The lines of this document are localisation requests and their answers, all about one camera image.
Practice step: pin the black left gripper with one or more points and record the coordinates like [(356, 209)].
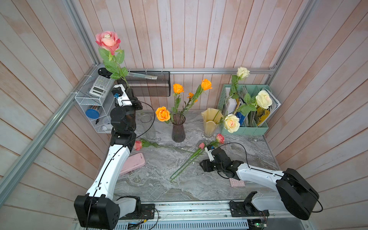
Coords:
[(134, 100)]

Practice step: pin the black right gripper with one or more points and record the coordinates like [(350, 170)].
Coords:
[(206, 165)]

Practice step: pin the orange rose large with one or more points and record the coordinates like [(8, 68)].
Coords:
[(164, 115)]

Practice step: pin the cream rose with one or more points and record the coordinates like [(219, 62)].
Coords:
[(230, 123), (242, 73), (262, 100)]

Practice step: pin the orange carnation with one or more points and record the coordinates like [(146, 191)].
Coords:
[(188, 105)]

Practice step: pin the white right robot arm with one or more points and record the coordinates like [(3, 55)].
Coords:
[(290, 191)]

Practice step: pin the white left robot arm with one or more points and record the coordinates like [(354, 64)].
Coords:
[(96, 209)]

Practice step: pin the pink calculator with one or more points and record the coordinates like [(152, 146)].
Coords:
[(236, 183)]

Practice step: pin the white mug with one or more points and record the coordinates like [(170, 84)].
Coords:
[(107, 127)]

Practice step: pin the clear glass vase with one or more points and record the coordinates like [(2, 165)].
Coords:
[(147, 121)]

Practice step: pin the blue lidded jar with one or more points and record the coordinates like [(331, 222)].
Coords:
[(93, 111)]

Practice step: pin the white desk calculator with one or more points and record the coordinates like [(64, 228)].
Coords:
[(101, 86)]

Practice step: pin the yellow ruffled vase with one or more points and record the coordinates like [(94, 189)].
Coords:
[(211, 120)]

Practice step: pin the round grey speaker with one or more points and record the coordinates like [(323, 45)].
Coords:
[(102, 71)]

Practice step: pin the pink heart-shaped box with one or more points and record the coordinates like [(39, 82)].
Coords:
[(132, 163)]

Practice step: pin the dark purple glass vase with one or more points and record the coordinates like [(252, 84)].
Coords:
[(178, 130)]

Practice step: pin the white book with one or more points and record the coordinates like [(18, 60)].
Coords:
[(229, 103)]

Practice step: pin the yellow cover magazine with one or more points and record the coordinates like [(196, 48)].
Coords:
[(262, 115)]

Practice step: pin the mint green file organizer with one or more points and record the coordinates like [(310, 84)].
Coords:
[(252, 89)]

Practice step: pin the black mesh wall basket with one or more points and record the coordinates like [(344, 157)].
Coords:
[(150, 83)]

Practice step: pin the white wire wall shelf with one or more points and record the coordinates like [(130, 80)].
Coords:
[(84, 99)]

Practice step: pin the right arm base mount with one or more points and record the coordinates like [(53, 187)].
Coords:
[(246, 208)]

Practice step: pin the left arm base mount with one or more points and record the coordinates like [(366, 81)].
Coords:
[(141, 211)]

